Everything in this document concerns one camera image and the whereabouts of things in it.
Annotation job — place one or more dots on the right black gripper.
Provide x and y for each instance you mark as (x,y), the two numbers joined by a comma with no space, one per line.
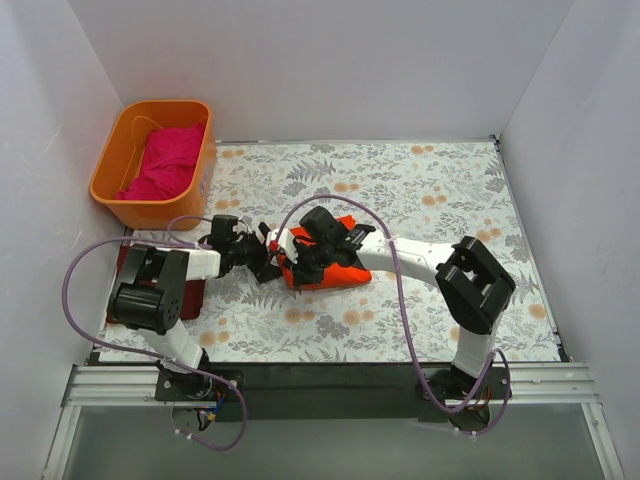
(304,258)

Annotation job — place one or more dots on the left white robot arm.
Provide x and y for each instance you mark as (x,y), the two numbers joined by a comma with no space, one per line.
(179,355)

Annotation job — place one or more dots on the orange t shirt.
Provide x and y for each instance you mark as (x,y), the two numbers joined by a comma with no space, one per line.
(335,276)

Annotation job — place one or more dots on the orange plastic basket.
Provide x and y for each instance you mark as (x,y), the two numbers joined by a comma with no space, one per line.
(122,156)

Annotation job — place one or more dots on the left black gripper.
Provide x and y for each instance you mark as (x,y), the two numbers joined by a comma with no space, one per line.
(261,252)

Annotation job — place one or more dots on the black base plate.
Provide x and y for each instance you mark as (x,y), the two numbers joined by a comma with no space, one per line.
(314,391)

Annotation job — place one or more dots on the aluminium frame rail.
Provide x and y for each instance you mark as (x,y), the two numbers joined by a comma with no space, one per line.
(548,383)

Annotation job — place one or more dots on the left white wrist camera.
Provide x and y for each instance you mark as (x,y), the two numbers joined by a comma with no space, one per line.
(262,234)

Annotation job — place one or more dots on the pink t shirt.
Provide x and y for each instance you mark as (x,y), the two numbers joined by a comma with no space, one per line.
(167,166)

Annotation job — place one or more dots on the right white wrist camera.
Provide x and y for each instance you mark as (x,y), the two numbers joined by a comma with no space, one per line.
(282,242)

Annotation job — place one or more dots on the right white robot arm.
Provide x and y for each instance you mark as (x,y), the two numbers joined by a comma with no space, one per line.
(474,285)

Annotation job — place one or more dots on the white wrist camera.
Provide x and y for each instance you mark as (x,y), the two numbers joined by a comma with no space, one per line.
(282,242)
(262,234)

